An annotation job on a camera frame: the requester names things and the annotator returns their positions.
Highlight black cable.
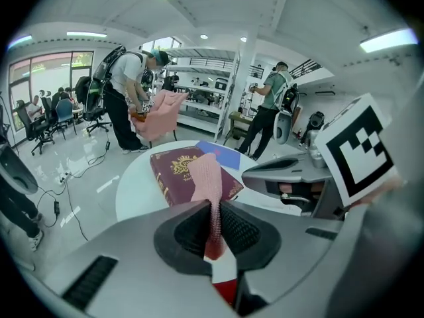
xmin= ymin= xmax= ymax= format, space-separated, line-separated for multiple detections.
xmin=64 ymin=179 xmax=89 ymax=242

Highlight round white table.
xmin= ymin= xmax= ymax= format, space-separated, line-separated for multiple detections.
xmin=115 ymin=140 xmax=301 ymax=223

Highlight pink chair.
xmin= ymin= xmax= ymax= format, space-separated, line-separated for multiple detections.
xmin=128 ymin=89 xmax=190 ymax=149

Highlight blue chair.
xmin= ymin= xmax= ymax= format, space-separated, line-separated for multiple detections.
xmin=54 ymin=98 xmax=78 ymax=141

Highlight white shelving rack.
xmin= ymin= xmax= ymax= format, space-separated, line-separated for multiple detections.
xmin=162 ymin=46 xmax=240 ymax=142

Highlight blue booklet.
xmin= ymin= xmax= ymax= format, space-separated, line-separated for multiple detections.
xmin=194 ymin=140 xmax=242 ymax=171

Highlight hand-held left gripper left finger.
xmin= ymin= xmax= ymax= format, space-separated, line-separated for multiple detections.
xmin=41 ymin=199 xmax=239 ymax=318

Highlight black office chair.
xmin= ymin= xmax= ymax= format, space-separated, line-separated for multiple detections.
xmin=74 ymin=76 xmax=113 ymax=137
xmin=15 ymin=99 xmax=56 ymax=156

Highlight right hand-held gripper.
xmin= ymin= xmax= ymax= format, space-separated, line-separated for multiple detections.
xmin=240 ymin=93 xmax=399 ymax=221

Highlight green table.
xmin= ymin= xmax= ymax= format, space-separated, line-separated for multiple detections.
xmin=227 ymin=110 xmax=258 ymax=140

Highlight grey backpack shell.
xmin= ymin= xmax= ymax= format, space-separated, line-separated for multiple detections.
xmin=273 ymin=83 xmax=301 ymax=145
xmin=0 ymin=143 xmax=40 ymax=195

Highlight person's red trousers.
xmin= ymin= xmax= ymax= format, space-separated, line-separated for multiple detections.
xmin=211 ymin=278 xmax=240 ymax=311

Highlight long ceiling light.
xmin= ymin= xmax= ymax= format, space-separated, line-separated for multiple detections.
xmin=66 ymin=30 xmax=108 ymax=38
xmin=7 ymin=34 xmax=33 ymax=50
xmin=359 ymin=28 xmax=419 ymax=54

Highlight dark red hardcover book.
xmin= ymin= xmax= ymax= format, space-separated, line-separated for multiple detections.
xmin=149 ymin=146 xmax=245 ymax=208

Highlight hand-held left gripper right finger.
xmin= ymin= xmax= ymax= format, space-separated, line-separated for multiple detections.
xmin=218 ymin=199 xmax=354 ymax=318

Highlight person's right hand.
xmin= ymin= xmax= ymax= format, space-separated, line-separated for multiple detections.
xmin=278 ymin=181 xmax=325 ymax=196

